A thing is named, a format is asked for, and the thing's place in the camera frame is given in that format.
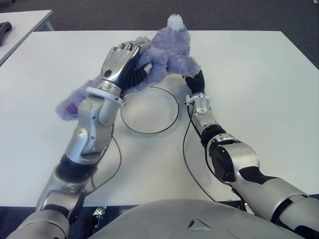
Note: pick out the metal clamp bracket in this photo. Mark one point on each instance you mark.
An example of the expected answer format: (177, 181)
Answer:
(99, 212)

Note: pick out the white plate with black rim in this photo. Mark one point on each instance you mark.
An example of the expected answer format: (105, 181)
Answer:
(152, 112)

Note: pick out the white side table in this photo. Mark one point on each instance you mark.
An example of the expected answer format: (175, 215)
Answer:
(25, 25)

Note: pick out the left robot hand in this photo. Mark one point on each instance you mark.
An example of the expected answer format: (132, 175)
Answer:
(117, 64)

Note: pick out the small right wrist camera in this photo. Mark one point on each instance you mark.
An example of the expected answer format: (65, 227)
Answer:
(187, 100)

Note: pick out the grey robot torso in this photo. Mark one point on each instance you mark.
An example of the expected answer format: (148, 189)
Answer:
(174, 219)

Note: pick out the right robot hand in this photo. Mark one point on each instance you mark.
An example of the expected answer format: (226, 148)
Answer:
(198, 83)

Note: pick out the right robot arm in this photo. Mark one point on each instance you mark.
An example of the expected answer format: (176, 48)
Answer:
(241, 159)

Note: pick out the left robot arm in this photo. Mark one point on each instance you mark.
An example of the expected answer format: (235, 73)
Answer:
(87, 134)

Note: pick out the small white object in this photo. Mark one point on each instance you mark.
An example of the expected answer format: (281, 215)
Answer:
(314, 2)

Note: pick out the purple plush doll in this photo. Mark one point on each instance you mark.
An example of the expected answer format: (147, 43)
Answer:
(169, 49)

